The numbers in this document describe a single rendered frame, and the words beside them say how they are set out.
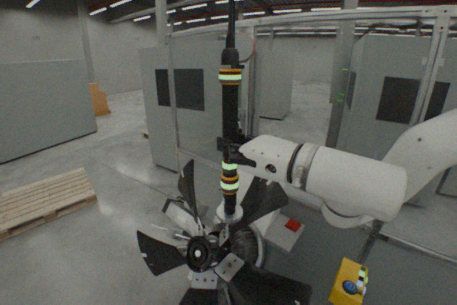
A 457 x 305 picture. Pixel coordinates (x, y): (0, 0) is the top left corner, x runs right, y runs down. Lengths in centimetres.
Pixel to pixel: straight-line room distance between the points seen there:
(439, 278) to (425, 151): 114
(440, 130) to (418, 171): 8
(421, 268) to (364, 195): 115
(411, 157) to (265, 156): 25
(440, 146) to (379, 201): 15
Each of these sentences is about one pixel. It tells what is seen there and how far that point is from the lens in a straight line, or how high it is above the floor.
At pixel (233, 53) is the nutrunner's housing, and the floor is 182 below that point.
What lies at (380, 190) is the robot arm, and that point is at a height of 165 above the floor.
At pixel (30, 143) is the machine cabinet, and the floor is 26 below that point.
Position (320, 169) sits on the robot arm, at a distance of 31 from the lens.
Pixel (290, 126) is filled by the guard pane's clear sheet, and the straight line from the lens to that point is 115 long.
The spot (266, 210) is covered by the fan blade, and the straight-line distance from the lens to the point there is 61.
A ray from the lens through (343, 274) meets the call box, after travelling 95.
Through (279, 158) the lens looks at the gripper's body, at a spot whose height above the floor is 165.
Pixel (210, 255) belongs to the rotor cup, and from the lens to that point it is 69.
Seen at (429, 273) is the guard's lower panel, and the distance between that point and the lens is 146.
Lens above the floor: 180
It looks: 21 degrees down
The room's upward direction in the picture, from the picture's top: straight up
